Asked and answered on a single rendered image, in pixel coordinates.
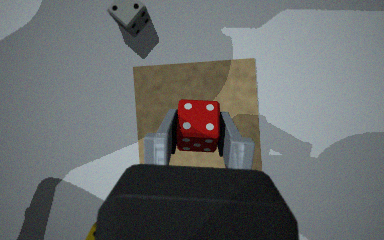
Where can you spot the tan mat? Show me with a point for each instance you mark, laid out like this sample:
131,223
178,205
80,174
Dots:
232,83

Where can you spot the red die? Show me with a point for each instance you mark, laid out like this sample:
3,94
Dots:
198,125

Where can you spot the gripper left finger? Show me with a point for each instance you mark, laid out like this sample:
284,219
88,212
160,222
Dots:
159,146

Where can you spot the yellow die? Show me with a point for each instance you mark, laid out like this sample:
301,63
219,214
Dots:
91,235

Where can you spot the grey die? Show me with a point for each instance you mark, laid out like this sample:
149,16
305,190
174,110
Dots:
131,15

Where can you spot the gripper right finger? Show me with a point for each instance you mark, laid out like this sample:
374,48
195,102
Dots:
237,151

